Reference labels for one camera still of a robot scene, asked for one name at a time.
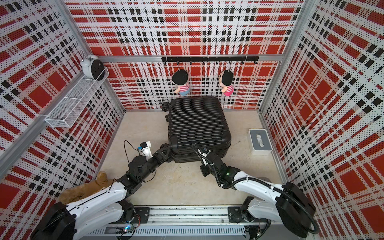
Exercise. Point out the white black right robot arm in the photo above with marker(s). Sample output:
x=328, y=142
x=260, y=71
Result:
x=291, y=206

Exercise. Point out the plush doll blue shorts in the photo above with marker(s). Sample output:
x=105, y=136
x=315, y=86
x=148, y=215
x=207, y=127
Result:
x=180, y=79

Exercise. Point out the brown teddy bear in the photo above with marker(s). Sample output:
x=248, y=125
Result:
x=83, y=191

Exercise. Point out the green circuit board with wires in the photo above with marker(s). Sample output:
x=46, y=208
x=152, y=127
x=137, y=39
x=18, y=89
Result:
x=126, y=229

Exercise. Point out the black wall hook rail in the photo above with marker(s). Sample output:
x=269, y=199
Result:
x=214, y=59

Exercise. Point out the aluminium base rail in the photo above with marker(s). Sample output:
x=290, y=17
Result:
x=201, y=222

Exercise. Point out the white round alarm clock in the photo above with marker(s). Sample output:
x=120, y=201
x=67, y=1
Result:
x=93, y=68

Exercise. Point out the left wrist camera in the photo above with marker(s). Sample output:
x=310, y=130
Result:
x=145, y=148

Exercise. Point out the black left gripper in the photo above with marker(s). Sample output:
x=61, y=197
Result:
x=161, y=152

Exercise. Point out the white tissue box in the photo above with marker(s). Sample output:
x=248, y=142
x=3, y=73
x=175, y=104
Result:
x=259, y=142

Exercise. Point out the white wire mesh shelf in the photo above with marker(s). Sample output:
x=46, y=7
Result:
x=68, y=110

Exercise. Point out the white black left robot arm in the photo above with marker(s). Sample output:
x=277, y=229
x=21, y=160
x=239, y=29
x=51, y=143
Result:
x=77, y=219

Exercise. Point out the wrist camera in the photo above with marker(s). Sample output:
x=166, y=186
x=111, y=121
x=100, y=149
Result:
x=145, y=148
x=203, y=153

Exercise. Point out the black ribbed hard-shell suitcase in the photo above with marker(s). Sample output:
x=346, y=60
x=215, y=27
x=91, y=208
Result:
x=196, y=120

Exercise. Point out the plush doll pink outfit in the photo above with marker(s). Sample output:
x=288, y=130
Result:
x=226, y=80

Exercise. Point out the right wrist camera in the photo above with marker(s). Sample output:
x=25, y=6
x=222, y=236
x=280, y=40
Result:
x=203, y=153

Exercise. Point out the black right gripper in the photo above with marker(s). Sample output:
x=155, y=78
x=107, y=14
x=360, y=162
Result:
x=204, y=172

